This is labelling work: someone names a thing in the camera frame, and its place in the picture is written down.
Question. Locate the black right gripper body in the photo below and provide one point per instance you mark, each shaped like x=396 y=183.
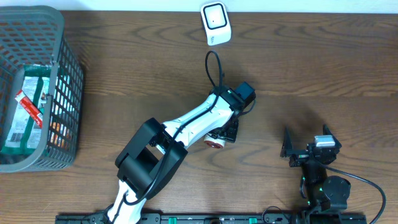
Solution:
x=298 y=160

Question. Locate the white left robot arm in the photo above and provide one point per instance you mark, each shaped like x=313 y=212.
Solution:
x=156 y=151

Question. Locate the grey plastic basket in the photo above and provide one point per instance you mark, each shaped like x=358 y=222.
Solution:
x=34 y=35

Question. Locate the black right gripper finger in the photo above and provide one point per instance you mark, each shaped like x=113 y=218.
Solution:
x=288 y=149
x=326 y=130

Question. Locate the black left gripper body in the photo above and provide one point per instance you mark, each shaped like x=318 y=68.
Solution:
x=229 y=132

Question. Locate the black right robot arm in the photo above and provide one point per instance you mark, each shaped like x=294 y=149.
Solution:
x=325 y=193

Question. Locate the red white snack stick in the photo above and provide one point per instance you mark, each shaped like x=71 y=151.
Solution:
x=28 y=105

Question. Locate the black mounting rail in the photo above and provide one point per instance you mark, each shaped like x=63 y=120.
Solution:
x=277 y=218

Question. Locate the white barcode scanner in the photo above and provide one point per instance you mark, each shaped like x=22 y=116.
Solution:
x=216 y=23

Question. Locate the green lid spice jar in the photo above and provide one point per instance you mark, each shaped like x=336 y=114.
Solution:
x=214 y=143

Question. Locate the green white snack bag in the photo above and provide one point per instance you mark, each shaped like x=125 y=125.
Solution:
x=24 y=134

